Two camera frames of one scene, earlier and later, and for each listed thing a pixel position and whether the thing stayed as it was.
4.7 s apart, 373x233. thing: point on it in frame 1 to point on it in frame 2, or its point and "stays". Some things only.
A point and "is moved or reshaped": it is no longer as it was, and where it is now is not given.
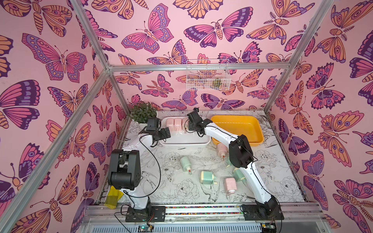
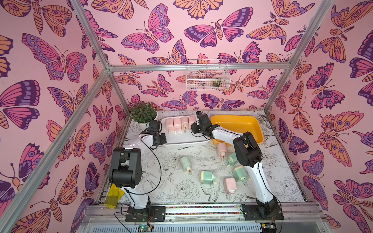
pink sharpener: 230,185 stays
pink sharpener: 178,124 stays
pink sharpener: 186,128 is moved or reshaped
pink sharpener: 183,125 stays
